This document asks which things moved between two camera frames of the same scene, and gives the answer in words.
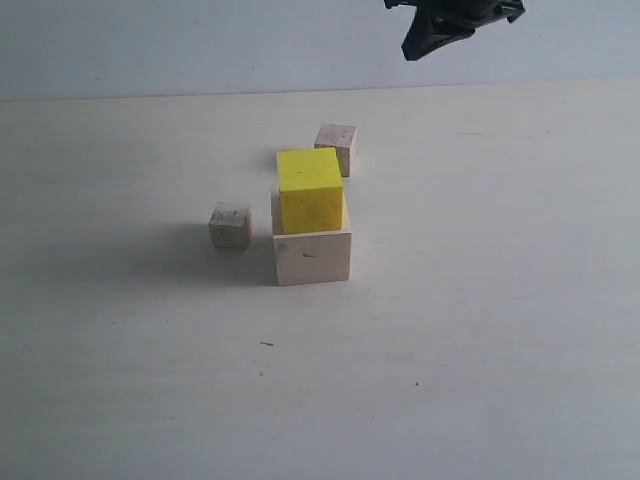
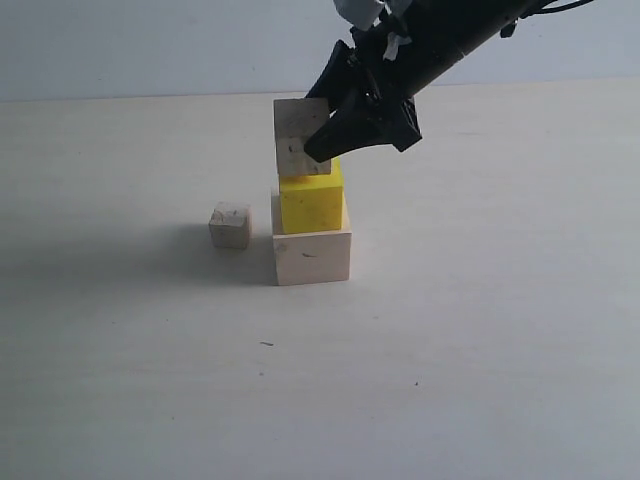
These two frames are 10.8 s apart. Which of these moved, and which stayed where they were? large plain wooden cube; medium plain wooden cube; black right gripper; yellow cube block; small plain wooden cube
Moved: medium plain wooden cube; black right gripper
Stayed: large plain wooden cube; small plain wooden cube; yellow cube block
